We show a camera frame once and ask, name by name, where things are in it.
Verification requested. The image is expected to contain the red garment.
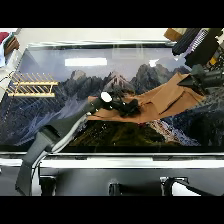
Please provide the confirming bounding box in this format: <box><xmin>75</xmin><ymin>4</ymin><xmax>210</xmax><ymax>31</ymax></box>
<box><xmin>0</xmin><ymin>31</ymin><xmax>11</xmax><ymax>44</ymax></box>

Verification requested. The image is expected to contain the striped garment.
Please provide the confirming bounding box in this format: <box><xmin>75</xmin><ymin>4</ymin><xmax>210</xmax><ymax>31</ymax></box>
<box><xmin>188</xmin><ymin>28</ymin><xmax>210</xmax><ymax>54</ymax></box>

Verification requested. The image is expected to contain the light brown garment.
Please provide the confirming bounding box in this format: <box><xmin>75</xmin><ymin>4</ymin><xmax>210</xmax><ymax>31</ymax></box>
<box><xmin>87</xmin><ymin>72</ymin><xmax>205</xmax><ymax>125</ymax></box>

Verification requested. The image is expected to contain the dark brown garment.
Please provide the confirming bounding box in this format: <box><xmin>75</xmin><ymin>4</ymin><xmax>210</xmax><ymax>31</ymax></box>
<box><xmin>4</xmin><ymin>37</ymin><xmax>21</xmax><ymax>57</ymax></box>

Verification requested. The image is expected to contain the black cable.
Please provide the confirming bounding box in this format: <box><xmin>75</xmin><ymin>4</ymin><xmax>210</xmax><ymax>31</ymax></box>
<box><xmin>163</xmin><ymin>177</ymin><xmax>218</xmax><ymax>196</ymax></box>

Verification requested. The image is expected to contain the pale blue garment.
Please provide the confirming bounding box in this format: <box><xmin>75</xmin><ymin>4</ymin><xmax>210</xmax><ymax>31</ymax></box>
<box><xmin>0</xmin><ymin>42</ymin><xmax>7</xmax><ymax>68</ymax></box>

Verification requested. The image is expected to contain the silver frame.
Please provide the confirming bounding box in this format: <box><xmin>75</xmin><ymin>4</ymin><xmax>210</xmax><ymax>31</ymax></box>
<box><xmin>0</xmin><ymin>151</ymin><xmax>224</xmax><ymax>196</ymax></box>

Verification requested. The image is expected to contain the brown folded garment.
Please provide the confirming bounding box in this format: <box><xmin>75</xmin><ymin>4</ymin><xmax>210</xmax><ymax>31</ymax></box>
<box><xmin>163</xmin><ymin>28</ymin><xmax>184</xmax><ymax>43</ymax></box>

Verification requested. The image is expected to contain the black ribbed garment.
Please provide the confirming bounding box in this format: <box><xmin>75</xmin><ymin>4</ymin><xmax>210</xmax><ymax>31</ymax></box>
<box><xmin>171</xmin><ymin>28</ymin><xmax>202</xmax><ymax>57</ymax></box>

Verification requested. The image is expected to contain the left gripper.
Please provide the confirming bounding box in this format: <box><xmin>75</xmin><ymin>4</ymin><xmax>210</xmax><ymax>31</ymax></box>
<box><xmin>111</xmin><ymin>98</ymin><xmax>141</xmax><ymax>118</ymax></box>

